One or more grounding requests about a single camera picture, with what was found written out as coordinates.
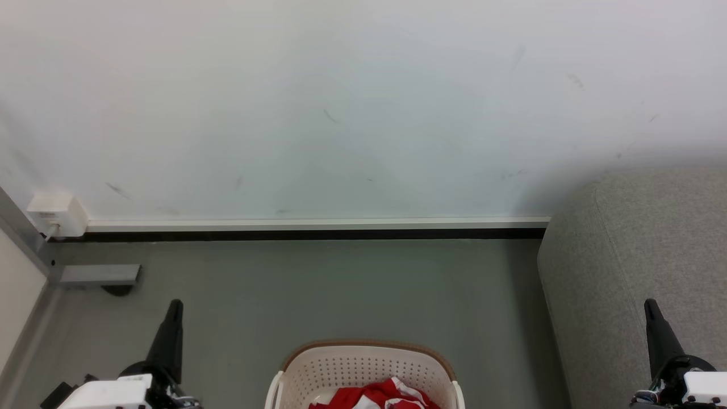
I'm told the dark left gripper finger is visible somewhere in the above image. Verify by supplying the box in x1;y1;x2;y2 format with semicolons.
145;299;184;382

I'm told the white and black baseboard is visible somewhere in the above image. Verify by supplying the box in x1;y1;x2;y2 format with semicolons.
50;215;551;243

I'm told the grey metal foot bracket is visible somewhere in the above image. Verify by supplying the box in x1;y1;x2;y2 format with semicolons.
59;264;142;288

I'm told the red and white garment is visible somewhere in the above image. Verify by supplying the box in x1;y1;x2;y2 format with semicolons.
308;377;441;409

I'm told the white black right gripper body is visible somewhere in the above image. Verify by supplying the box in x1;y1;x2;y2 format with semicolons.
629;355;727;409

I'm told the white wall socket box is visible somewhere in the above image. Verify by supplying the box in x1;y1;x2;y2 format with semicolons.
26;193;89;239

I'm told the grey fabric sofa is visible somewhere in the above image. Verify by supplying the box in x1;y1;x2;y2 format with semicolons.
537;168;727;409

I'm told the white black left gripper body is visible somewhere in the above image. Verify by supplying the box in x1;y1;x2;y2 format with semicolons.
56;360;200;409

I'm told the grey metal frame post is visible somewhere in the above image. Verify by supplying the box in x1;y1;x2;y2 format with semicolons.
0;186;64;285

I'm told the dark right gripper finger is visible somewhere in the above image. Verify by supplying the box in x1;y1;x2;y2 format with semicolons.
644;299;687;380

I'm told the cream perforated laundry basket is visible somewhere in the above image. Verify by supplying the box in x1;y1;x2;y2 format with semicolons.
265;340;466;409

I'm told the white furniture side panel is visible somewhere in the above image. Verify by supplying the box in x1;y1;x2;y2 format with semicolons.
0;227;48;373

